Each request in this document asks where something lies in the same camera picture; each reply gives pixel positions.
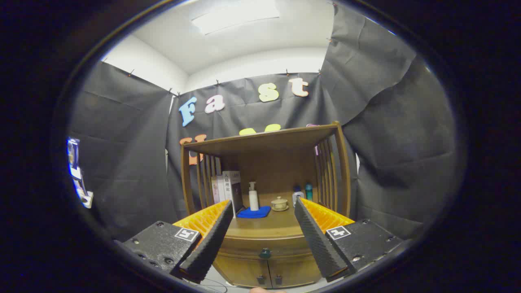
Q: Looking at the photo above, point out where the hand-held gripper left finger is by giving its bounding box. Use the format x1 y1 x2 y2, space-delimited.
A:
122 199 234 284

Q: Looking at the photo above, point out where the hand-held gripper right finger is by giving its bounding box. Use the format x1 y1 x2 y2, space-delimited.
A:
294 197 404 282

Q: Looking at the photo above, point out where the wooden cabinet door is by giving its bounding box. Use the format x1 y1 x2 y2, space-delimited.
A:
214 256 271 289
268 256 323 287

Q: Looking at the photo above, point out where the wooden countertop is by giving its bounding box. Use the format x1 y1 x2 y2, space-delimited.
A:
222 191 326 241

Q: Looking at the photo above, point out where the wooden cabinet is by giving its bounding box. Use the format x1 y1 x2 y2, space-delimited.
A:
180 121 351 289

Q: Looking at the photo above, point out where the blue cloth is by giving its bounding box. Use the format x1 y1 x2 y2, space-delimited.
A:
237 206 271 219

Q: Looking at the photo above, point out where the large white book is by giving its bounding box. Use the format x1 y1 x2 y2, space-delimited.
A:
222 171 244 218

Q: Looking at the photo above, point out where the black backdrop cloth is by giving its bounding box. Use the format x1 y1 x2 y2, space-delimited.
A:
67 4 458 243

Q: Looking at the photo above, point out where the ceiling light panel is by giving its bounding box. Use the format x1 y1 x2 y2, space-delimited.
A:
191 0 280 35

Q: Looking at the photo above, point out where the tangle of black cables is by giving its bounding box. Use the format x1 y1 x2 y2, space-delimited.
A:
195 279 228 293

